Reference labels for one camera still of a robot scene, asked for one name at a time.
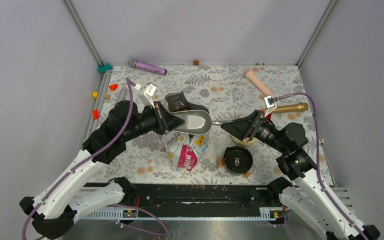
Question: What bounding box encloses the pink toy microphone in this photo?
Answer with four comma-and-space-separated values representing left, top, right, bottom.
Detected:
243, 68, 275, 97

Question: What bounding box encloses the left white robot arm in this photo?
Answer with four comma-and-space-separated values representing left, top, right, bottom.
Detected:
19, 100, 185, 240

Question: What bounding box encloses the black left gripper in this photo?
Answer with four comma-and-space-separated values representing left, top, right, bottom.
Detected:
123, 100, 186, 142

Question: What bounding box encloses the floral patterned table mat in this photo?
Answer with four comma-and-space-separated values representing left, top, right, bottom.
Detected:
88, 65, 317, 185

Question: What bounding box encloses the small wooden block near bowl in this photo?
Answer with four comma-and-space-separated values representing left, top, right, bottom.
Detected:
243, 170, 252, 179

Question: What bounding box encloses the teal toy block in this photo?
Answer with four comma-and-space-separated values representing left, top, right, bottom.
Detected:
97, 62, 112, 74

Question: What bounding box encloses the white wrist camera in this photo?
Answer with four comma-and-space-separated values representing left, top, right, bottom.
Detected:
263, 95, 277, 117
138, 83, 157, 109

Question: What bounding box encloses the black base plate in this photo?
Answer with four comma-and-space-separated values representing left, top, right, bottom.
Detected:
104, 183, 301, 220

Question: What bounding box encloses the red block at left rail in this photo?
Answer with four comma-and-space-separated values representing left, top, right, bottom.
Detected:
92, 109, 100, 120

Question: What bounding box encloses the black pet bowl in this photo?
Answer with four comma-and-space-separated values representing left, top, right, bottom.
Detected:
223, 146, 254, 175

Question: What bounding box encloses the brown pet food kibble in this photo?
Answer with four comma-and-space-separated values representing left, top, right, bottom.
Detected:
171, 106, 190, 113

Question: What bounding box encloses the metal food scoop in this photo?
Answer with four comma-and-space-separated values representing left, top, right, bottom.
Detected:
172, 110, 239, 136

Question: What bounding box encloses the grey toy microphone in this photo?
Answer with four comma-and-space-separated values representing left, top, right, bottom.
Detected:
116, 86, 128, 103

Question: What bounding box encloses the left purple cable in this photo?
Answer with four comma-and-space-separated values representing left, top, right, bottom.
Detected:
21, 77, 143, 240

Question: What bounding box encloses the beige wooden block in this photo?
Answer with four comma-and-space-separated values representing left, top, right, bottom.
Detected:
104, 93, 111, 100

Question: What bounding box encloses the gold toy microphone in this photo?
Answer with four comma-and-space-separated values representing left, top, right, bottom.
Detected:
271, 102, 309, 114

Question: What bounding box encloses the purple glitter toy microphone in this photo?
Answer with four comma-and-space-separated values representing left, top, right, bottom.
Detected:
127, 58, 167, 76

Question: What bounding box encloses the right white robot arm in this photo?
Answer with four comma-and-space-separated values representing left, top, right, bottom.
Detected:
220, 110, 381, 240

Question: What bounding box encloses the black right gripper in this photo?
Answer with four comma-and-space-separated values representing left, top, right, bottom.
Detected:
221, 109, 289, 154

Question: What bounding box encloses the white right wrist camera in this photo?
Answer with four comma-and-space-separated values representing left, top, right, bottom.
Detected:
263, 95, 277, 117

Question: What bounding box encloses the cream pet bowl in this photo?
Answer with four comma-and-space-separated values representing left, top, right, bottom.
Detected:
231, 135, 257, 147

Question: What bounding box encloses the cat print pet food bag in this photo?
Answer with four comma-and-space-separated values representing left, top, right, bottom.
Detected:
161, 91, 210, 171

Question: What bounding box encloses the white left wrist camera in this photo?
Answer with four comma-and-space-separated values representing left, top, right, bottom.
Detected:
138, 83, 157, 109

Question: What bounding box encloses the red roof-shaped block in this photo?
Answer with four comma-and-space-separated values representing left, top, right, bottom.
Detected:
108, 83, 119, 91

